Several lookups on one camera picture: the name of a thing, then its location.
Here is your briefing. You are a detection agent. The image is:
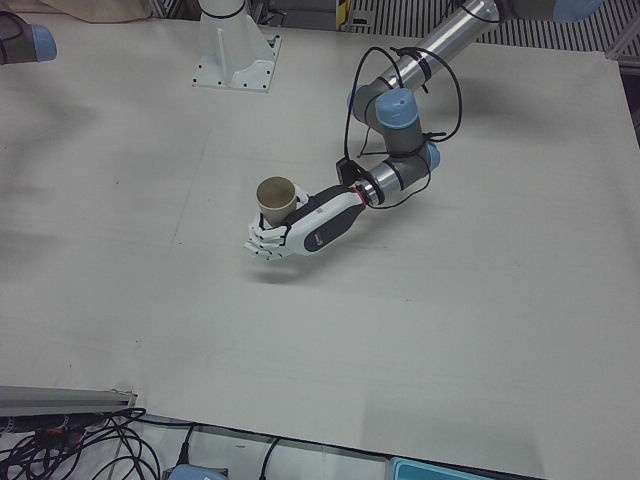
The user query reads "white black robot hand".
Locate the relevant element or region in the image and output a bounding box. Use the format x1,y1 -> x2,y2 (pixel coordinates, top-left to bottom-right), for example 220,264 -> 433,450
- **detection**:
243,183 -> 366,264

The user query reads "beige paper cup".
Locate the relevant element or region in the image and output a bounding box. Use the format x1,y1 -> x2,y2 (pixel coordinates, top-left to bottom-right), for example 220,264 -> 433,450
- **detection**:
255,176 -> 299,229

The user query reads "grey ribbed mat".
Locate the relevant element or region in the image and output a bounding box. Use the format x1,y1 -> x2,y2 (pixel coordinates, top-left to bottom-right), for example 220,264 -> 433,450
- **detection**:
249,0 -> 640,54

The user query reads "light blue teach pendant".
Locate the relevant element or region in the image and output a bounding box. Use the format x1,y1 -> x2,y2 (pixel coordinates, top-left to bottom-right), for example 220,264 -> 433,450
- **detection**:
167,463 -> 229,480

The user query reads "beige cardboard sheet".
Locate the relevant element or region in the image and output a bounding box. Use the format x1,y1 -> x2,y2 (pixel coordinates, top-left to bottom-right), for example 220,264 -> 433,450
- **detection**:
37,0 -> 151,24

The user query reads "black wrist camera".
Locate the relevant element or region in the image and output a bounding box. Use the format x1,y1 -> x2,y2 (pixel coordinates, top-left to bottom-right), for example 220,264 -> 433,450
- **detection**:
334,156 -> 365,185

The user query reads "thin black camera cable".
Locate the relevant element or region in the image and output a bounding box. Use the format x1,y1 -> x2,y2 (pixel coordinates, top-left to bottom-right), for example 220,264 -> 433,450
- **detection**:
342,45 -> 464,161

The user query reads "black braided cable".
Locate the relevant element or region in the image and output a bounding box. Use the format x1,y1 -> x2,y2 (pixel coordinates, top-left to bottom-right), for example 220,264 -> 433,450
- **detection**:
357,44 -> 449,209

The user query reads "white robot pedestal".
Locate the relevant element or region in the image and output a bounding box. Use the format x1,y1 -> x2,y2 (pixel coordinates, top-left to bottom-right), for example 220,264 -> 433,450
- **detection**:
192,0 -> 282,95

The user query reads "aluminium profile rail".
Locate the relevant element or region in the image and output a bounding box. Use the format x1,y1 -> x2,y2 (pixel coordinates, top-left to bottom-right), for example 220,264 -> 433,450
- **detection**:
0,383 -> 140,416

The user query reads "aluminium frame profile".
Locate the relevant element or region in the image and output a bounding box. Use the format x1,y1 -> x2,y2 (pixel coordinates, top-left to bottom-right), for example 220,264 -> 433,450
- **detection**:
606,9 -> 640,71

